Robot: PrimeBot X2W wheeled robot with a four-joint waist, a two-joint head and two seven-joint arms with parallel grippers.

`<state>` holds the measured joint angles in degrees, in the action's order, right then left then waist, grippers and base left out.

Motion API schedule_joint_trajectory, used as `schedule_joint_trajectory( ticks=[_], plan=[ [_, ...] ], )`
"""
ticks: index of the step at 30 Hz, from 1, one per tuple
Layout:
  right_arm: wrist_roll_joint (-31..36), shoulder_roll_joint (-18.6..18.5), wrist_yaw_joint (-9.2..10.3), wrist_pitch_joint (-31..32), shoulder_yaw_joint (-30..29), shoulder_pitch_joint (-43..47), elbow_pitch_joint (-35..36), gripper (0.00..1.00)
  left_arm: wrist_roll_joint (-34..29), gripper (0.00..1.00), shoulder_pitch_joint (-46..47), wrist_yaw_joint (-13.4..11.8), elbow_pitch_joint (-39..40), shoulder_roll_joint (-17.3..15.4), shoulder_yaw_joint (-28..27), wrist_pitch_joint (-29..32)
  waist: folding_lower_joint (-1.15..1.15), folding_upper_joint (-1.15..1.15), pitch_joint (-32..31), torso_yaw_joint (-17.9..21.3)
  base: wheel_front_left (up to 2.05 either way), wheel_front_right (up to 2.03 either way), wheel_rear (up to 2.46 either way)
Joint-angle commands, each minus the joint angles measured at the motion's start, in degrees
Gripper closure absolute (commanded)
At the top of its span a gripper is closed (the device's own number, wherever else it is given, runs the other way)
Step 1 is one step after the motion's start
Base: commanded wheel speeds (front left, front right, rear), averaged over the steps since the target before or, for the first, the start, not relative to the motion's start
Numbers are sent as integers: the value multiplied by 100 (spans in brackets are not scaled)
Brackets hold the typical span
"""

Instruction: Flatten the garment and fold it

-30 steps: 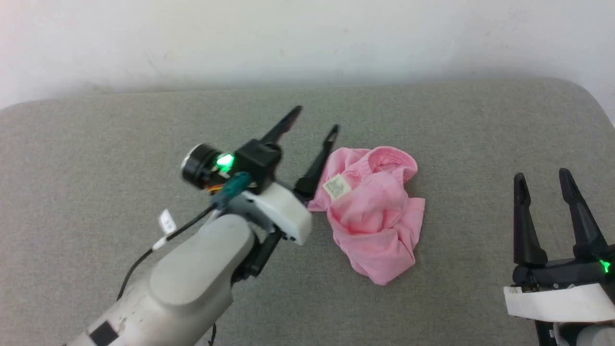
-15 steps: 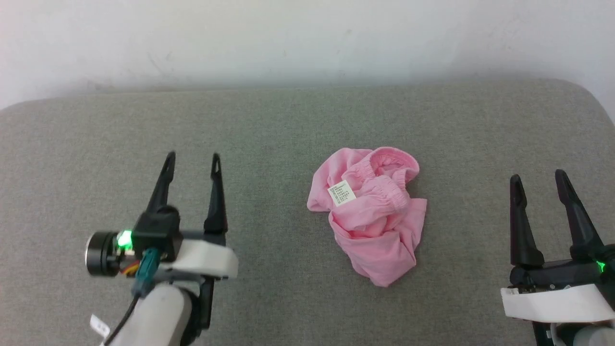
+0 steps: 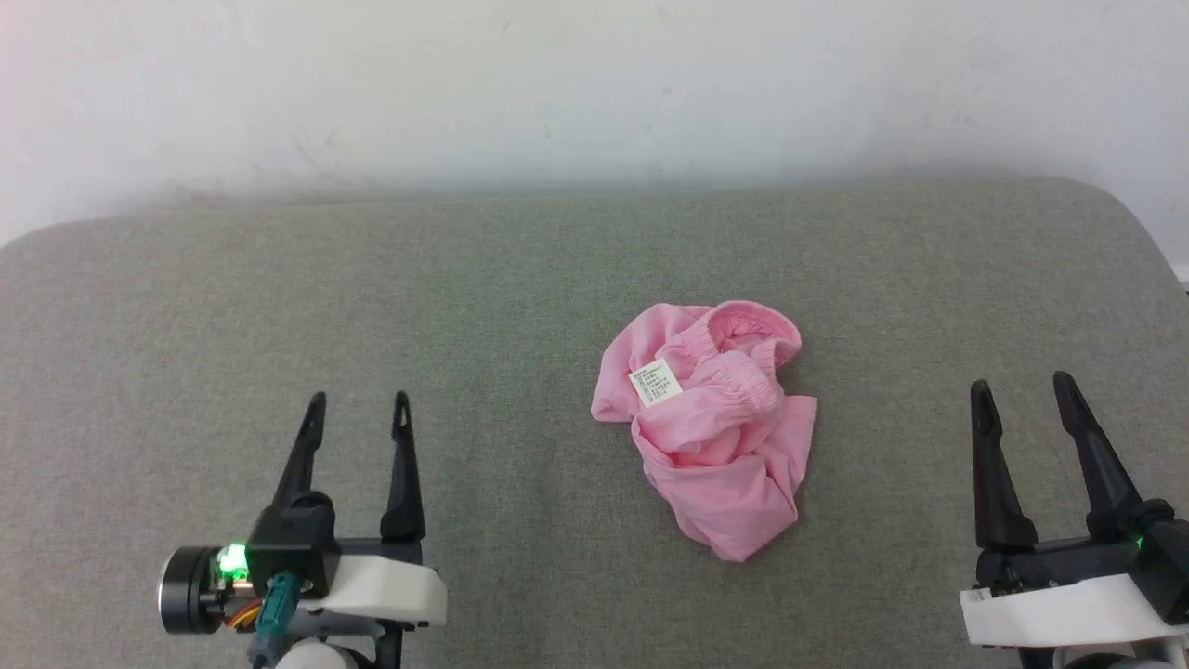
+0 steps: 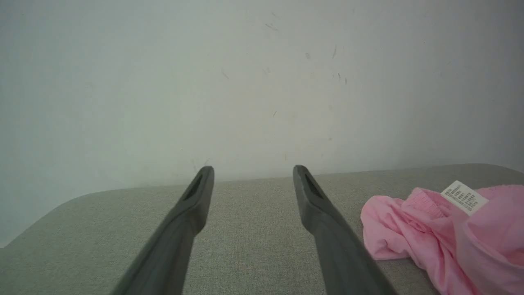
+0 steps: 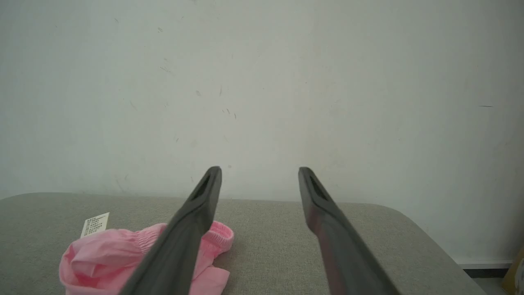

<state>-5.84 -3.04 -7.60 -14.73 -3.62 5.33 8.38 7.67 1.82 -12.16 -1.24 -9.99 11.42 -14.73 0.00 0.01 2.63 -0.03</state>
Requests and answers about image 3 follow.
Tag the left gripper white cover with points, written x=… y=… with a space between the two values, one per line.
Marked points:
x=381 y=585

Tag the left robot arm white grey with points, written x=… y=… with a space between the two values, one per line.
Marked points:
x=190 y=590

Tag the pink garment with white label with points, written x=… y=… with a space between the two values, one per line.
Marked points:
x=715 y=446

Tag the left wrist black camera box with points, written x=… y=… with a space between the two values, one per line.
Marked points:
x=288 y=548

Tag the grey fabric sofa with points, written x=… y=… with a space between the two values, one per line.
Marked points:
x=557 y=279

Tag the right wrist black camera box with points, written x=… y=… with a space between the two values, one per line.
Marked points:
x=1170 y=557

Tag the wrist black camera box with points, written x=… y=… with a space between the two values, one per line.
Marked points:
x=288 y=548
x=1170 y=557

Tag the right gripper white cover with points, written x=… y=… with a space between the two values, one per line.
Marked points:
x=1059 y=609

